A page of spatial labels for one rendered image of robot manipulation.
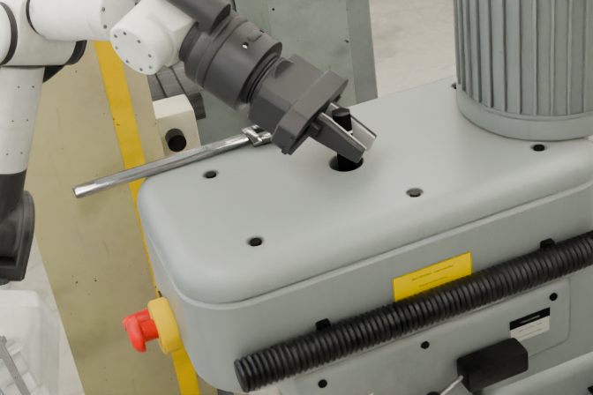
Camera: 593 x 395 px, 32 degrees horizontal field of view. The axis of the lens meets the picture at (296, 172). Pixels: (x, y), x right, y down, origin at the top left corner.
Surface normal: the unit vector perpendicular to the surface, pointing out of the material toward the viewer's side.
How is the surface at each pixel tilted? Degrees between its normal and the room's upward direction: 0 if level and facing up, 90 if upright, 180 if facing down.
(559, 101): 90
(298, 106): 30
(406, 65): 0
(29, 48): 106
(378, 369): 90
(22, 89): 97
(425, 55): 0
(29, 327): 58
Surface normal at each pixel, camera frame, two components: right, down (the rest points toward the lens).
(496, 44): -0.68, 0.46
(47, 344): 0.96, -0.07
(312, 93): 0.33, -0.65
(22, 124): 0.72, 0.39
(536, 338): 0.37, 0.45
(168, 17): 0.19, -0.49
